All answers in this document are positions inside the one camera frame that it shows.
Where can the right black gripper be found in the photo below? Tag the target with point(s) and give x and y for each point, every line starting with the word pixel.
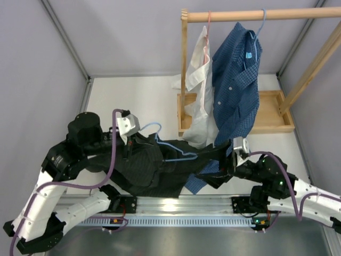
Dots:
pixel 216 179

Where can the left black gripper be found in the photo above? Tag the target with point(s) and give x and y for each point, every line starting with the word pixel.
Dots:
pixel 127 150

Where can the black pinstripe shirt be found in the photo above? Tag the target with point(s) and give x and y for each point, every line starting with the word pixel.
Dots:
pixel 146 174

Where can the blue wire hanger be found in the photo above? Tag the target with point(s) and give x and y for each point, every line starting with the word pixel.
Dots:
pixel 186 156

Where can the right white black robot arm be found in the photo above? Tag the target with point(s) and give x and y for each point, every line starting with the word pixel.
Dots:
pixel 276 191

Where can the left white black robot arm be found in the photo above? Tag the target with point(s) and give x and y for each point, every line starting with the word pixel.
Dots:
pixel 39 227

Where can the white shirt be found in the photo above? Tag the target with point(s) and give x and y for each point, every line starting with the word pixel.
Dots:
pixel 202 130

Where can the blue checked shirt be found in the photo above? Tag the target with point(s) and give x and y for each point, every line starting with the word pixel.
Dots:
pixel 234 80

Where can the blue hanger holding shirt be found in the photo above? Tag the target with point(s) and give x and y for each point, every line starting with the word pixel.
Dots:
pixel 257 47

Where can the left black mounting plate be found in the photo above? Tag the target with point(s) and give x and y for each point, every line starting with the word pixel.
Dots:
pixel 127 205

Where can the wooden clothes rack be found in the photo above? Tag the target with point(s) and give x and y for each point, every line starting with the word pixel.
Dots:
pixel 274 114

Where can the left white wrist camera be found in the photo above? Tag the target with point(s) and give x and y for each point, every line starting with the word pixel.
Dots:
pixel 127 126

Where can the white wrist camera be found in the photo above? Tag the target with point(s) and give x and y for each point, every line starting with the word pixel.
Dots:
pixel 241 151
pixel 127 126

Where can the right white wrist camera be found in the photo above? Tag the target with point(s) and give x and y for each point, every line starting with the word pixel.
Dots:
pixel 241 151

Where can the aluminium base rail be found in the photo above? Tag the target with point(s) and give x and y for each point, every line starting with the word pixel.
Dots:
pixel 211 205

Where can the grey slotted cable duct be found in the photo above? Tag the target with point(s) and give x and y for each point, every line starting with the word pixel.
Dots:
pixel 184 221

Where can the pink wire hanger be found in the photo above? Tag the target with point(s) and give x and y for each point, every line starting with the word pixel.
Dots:
pixel 206 58

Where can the left aluminium frame post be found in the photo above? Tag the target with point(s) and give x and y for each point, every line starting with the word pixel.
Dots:
pixel 48 8

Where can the aluminium frame post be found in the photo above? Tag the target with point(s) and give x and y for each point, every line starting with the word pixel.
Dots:
pixel 299 39
pixel 48 8

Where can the right aluminium frame post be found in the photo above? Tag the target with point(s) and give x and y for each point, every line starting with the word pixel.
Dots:
pixel 299 39

